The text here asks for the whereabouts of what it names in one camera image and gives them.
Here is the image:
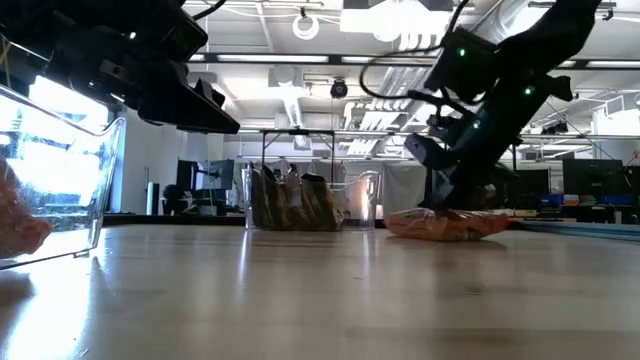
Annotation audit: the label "black computer monitor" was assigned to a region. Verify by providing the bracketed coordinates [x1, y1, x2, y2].
[175, 158, 235, 194]
[562, 158, 626, 197]

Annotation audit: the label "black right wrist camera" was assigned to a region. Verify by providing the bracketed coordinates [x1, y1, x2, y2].
[423, 27, 500, 105]

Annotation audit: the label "black metal stand frame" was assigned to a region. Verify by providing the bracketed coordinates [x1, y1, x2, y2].
[510, 132, 551, 174]
[259, 128, 337, 184]

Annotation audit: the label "silver ventilation duct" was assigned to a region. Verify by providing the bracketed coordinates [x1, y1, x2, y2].
[469, 0, 536, 46]

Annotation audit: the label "black office chair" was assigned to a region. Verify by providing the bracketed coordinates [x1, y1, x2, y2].
[160, 183, 187, 215]

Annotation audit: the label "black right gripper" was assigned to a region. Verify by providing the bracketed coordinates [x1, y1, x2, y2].
[403, 69, 574, 212]

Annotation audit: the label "white ring ceiling lamp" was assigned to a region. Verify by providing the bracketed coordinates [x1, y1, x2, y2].
[291, 12, 321, 42]

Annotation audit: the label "blue storage boxes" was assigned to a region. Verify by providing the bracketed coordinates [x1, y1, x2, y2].
[538, 193, 639, 207]

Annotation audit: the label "black ceiling camera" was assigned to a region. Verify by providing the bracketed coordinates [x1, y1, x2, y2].
[329, 78, 350, 100]

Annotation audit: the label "clear plastic bin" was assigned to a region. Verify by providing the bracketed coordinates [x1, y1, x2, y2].
[241, 167, 382, 233]
[0, 83, 127, 271]

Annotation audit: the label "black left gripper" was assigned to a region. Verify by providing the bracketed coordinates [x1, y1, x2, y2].
[44, 29, 242, 135]

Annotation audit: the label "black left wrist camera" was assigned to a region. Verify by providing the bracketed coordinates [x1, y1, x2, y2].
[127, 0, 209, 62]

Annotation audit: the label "white computer tower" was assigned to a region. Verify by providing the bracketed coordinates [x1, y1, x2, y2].
[146, 181, 161, 216]

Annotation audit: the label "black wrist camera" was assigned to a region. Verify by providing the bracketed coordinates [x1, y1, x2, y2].
[423, 27, 500, 105]
[127, 0, 209, 62]

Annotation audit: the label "grey fabric curtain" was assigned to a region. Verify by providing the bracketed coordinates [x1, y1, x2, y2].
[232, 158, 431, 219]

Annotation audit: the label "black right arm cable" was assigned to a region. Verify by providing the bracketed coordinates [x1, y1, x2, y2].
[358, 0, 474, 102]

